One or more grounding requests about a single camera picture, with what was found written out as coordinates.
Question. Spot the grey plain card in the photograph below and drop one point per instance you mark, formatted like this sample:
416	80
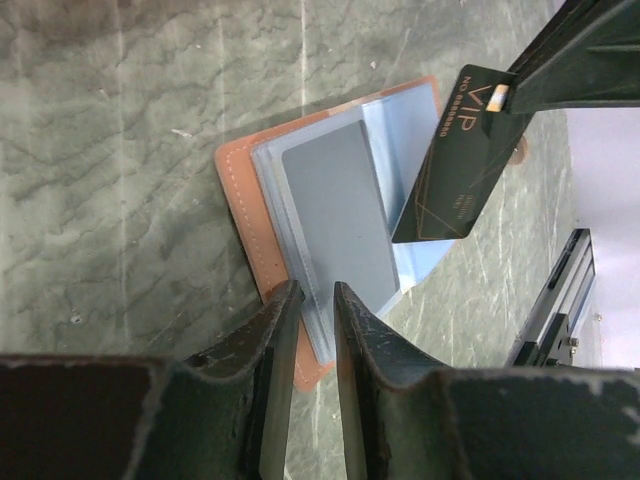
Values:
335	192

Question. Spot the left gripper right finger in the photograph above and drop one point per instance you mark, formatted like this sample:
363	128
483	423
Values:
406	415

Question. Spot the black VIP card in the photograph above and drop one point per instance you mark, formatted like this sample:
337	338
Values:
476	138

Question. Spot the tan leather card holder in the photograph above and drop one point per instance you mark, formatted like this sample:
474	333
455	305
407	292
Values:
400	123

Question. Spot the aluminium rail frame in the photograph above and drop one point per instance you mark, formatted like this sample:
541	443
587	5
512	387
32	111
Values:
550	336

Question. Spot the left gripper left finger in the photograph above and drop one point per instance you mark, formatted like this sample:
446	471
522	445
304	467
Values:
222	413

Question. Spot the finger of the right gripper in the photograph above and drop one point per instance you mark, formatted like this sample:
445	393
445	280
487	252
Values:
586	56

